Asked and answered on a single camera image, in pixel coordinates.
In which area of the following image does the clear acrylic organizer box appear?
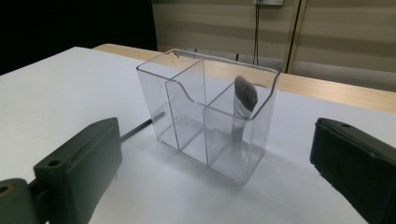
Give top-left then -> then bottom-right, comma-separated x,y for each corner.
135,48 -> 280,186

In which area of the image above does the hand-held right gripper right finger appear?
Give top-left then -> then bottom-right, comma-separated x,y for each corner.
309,117 -> 396,224

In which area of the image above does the black wall cable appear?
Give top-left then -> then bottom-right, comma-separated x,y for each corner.
253,3 -> 262,66

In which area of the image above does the thin black makeup brush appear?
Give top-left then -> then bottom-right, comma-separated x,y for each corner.
120,111 -> 166,141

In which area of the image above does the white table sheet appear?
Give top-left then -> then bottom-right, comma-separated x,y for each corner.
0,46 -> 396,224

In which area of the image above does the black curtain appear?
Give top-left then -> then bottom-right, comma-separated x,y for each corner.
0,0 -> 158,76

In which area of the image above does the large black makeup brush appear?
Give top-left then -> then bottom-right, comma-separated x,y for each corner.
231,75 -> 260,143

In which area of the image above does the white wall socket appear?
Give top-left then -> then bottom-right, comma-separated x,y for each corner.
253,0 -> 284,7

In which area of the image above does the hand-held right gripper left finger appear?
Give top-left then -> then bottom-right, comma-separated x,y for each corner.
33,117 -> 123,224

